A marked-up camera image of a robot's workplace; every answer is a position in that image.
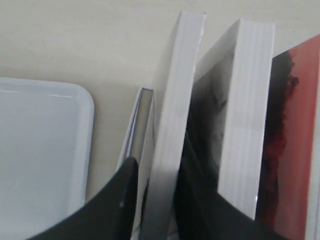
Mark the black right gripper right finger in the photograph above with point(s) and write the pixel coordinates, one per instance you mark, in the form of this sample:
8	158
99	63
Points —
203	214

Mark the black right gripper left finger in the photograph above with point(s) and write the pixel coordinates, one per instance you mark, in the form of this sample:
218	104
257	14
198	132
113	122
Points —
108	216

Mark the dark brown thin book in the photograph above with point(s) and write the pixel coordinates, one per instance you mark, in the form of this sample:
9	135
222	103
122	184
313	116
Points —
172	85

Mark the grey spine book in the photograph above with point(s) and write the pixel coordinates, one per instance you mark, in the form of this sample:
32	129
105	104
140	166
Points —
227	113

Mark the red spine book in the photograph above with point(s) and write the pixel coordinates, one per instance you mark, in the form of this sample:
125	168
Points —
291	136

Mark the white plastic tray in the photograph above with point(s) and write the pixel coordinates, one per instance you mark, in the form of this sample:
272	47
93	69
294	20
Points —
45	141

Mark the white wire book rack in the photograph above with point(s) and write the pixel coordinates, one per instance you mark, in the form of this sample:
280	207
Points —
139	143

